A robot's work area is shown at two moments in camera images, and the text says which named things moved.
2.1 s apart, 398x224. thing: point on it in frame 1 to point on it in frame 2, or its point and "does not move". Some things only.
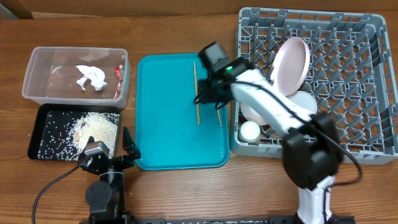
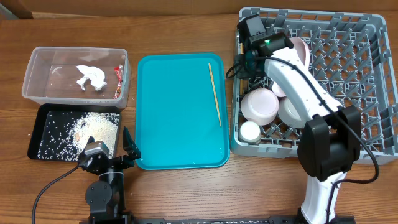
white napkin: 95,74 does not move
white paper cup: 250,132 does not move
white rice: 65,134 does not move
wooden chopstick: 196,86 to 242,48
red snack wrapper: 119,70 does not move
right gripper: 205,93 to 244,66
